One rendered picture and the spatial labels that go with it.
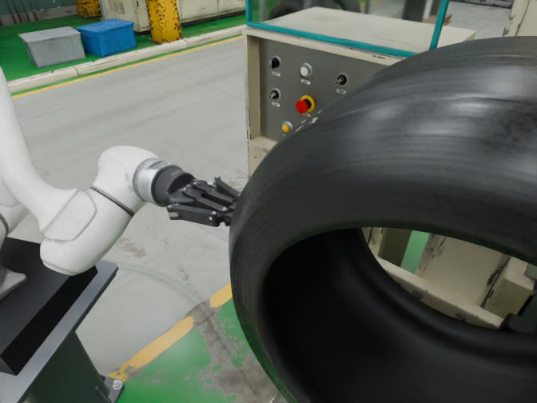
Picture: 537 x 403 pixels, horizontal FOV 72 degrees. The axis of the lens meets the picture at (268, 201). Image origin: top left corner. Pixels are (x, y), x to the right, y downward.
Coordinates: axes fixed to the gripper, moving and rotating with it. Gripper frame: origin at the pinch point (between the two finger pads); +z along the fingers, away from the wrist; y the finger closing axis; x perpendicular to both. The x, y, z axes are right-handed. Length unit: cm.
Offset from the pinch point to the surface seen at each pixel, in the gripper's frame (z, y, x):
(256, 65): -46, 57, -7
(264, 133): -47, 58, 17
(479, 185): 32.9, -10.9, -21.5
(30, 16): -746, 262, 4
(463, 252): 27.7, 24.7, 12.9
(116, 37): -470, 253, 31
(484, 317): 33.7, 23.0, 24.5
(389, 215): 27.8, -11.9, -18.1
